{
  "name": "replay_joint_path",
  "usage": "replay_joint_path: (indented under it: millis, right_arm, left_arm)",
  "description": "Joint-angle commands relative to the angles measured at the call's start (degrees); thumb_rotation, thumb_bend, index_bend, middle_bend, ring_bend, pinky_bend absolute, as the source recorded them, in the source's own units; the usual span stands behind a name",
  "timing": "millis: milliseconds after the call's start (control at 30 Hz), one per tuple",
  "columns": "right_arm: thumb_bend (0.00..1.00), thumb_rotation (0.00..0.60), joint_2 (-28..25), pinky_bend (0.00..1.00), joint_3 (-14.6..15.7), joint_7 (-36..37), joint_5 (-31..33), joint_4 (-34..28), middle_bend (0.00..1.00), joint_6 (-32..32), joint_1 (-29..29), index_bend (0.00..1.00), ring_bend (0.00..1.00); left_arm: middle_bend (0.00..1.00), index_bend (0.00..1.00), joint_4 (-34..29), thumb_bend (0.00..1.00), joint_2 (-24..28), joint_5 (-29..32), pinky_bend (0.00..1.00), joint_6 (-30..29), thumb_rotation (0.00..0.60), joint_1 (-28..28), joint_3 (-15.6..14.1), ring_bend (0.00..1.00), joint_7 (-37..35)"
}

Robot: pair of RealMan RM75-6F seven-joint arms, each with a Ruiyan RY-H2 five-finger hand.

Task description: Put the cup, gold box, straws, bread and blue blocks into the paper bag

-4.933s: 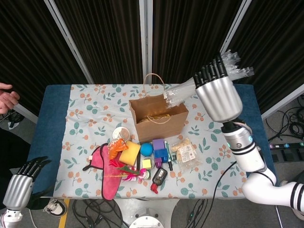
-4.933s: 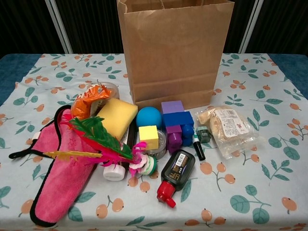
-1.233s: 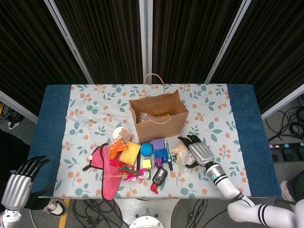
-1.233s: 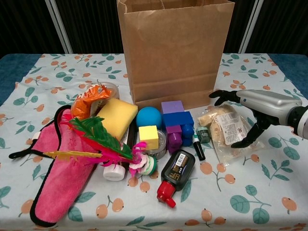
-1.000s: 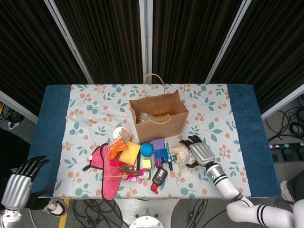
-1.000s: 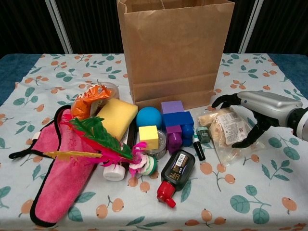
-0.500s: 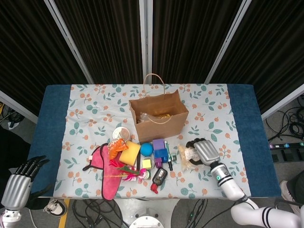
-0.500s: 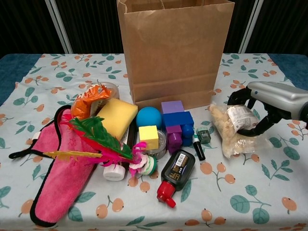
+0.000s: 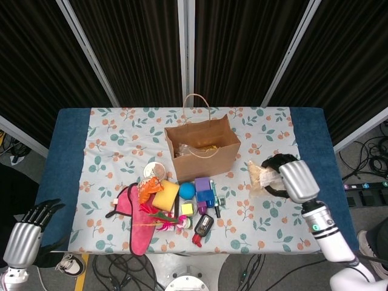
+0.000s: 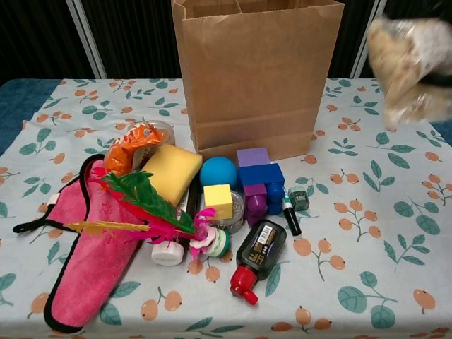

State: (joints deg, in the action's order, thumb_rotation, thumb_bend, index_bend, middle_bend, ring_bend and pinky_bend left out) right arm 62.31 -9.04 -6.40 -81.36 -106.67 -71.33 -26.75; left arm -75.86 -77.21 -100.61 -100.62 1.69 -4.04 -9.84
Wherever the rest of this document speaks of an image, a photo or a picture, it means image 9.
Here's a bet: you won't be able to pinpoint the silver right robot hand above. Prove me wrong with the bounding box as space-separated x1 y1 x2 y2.
260 153 321 204

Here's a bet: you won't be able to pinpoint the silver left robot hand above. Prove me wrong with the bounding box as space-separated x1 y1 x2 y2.
2 198 70 270

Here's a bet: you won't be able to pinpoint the bagged bread snack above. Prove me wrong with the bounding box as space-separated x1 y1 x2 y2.
247 159 287 198

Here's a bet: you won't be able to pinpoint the blue and purple toy block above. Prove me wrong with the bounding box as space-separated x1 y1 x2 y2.
195 189 216 215

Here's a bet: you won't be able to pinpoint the round grey robot base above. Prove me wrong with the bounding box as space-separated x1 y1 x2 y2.
166 274 210 291

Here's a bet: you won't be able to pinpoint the brown paper bag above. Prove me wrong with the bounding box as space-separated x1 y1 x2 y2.
163 93 243 184

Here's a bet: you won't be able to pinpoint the white sneaker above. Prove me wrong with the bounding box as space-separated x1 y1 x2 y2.
56 253 86 276

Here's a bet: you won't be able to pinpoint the bystander black trousers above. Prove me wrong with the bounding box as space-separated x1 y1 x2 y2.
0 163 40 225

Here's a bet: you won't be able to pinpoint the black power strip coloured sockets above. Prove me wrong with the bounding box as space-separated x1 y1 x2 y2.
344 181 388 192

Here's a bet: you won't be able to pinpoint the yellow floor tape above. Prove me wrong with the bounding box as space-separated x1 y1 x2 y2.
74 253 90 291

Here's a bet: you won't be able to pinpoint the plain black power strip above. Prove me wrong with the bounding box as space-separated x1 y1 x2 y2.
345 190 388 209

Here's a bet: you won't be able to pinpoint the black and white marker pen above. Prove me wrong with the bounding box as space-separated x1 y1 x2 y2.
210 179 221 218

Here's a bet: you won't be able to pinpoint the grey sneaker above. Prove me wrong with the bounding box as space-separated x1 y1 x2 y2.
357 230 388 279

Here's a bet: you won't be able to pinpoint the light purple cube block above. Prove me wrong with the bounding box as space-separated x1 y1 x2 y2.
194 176 212 193

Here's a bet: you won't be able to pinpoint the blue fabric table cover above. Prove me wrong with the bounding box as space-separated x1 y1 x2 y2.
35 107 360 252

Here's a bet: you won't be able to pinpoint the black ink bottle red cap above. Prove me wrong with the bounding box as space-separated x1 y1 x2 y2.
191 213 215 247

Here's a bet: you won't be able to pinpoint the clear round pin container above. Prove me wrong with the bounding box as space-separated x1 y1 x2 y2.
183 198 199 218

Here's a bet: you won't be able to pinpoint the blue ball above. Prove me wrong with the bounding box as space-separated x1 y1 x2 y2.
178 182 196 200

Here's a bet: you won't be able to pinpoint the pink towel with black trim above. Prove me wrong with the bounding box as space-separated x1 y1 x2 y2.
105 182 157 256

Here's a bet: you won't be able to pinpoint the black ribbed partition panel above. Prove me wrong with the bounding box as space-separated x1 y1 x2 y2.
0 0 121 158
178 0 322 109
56 0 195 109
260 0 388 154

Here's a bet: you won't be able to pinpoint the orange snack packet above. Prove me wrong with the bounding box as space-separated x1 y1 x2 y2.
138 176 164 204

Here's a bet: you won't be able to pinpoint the yellow sponge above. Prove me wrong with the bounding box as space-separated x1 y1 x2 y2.
151 179 180 212

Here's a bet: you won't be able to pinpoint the white bottle cap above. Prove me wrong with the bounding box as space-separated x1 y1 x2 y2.
163 212 178 233

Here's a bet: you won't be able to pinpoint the colourful feather shuttlecock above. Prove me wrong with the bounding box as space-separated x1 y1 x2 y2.
133 203 193 233

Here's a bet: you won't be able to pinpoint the clear round plastic tub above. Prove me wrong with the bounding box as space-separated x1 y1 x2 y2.
143 161 168 181

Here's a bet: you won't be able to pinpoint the floral print tablecloth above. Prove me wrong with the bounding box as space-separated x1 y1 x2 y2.
68 106 322 254

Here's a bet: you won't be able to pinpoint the black floor cable bundle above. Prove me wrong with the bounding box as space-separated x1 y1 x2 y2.
233 253 267 291
0 130 28 164
338 121 388 182
90 253 164 291

